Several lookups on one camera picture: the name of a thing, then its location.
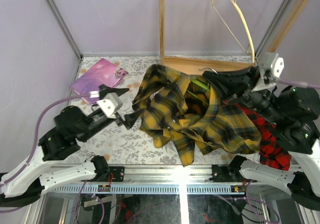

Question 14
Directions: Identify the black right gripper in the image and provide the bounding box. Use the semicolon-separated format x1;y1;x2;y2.
202;64;286;124

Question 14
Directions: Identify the green clothes hanger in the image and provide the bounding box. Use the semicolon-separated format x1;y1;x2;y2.
186;79;216;105

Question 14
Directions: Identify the yellow plaid shirt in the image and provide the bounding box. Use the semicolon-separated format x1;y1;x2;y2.
132;64;262;166

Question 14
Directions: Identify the cream clothes hanger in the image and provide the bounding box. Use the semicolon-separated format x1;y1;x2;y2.
209;0;256;64

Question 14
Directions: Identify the red black plaid shirt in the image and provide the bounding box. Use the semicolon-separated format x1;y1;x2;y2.
236;104;292;171

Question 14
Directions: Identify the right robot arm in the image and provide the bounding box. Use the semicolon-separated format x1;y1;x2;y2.
203;67;320;211

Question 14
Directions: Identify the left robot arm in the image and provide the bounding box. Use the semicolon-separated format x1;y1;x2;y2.
0;85;143;212

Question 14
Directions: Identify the purple folded cloth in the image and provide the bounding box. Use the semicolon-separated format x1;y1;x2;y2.
70;58;129;96

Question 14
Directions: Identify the wooden clothes rack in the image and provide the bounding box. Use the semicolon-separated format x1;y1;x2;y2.
158;0;310;74

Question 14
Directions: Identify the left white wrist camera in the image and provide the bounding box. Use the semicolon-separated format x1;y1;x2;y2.
89;91;123;119

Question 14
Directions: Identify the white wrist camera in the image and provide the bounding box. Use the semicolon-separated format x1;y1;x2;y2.
89;91;123;119
252;52;285;92

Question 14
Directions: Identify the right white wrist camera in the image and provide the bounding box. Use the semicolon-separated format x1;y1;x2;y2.
252;52;285;92

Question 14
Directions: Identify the aluminium mounting rail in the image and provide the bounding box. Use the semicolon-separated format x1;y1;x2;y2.
39;164;248;195

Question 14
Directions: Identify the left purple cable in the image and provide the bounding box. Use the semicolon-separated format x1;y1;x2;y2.
0;91;101;215

